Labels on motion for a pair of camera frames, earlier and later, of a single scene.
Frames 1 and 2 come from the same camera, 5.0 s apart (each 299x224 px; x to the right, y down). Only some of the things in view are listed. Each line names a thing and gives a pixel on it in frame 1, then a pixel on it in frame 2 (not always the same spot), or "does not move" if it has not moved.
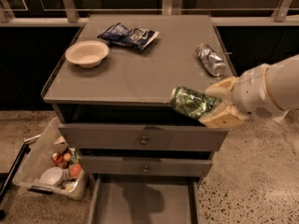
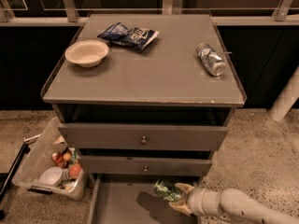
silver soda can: (211, 59) does not move
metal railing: (170, 6) does not move
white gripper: (251, 91) → (195, 200)
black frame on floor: (9, 176) does not move
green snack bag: (192, 103) → (167, 190)
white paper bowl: (87, 53) does not move
